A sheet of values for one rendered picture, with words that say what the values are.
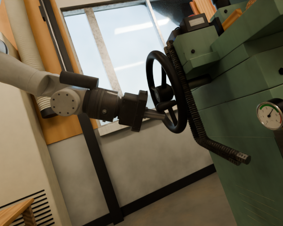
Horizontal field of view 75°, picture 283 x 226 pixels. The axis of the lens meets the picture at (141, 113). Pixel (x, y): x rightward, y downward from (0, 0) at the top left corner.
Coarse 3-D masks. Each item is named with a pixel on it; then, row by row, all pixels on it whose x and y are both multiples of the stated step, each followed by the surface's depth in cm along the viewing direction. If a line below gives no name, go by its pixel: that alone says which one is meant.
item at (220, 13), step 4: (248, 0) 68; (232, 4) 67; (236, 4) 67; (240, 4) 67; (244, 4) 67; (220, 8) 66; (224, 8) 66; (228, 8) 66; (232, 8) 66; (236, 8) 67; (240, 8) 67; (244, 8) 67; (216, 12) 68; (220, 12) 66; (224, 12) 66; (228, 12) 66; (232, 12) 66; (212, 16) 70; (216, 16) 68; (220, 16) 66; (224, 16) 66; (228, 16) 66; (220, 20) 67; (224, 20) 66
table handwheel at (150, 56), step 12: (168, 60) 51; (168, 72) 50; (168, 84) 61; (180, 84) 49; (192, 84) 63; (204, 84) 65; (156, 96) 64; (168, 96) 61; (180, 96) 49; (180, 108) 50; (168, 120) 69; (180, 120) 53; (180, 132) 59
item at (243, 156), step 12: (168, 48) 63; (180, 72) 60; (192, 96) 59; (192, 108) 59; (192, 120) 62; (192, 132) 63; (204, 132) 57; (204, 144) 59; (216, 144) 53; (228, 156) 51; (240, 156) 46
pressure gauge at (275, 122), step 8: (264, 104) 38; (272, 104) 36; (280, 104) 36; (256, 112) 41; (264, 112) 39; (272, 112) 37; (280, 112) 35; (264, 120) 40; (272, 120) 38; (280, 120) 36; (272, 128) 38; (280, 128) 37
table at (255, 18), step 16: (256, 0) 39; (272, 0) 36; (240, 16) 44; (256, 16) 40; (272, 16) 37; (224, 32) 51; (240, 32) 46; (256, 32) 42; (272, 32) 46; (224, 48) 53; (192, 64) 55; (208, 64) 57
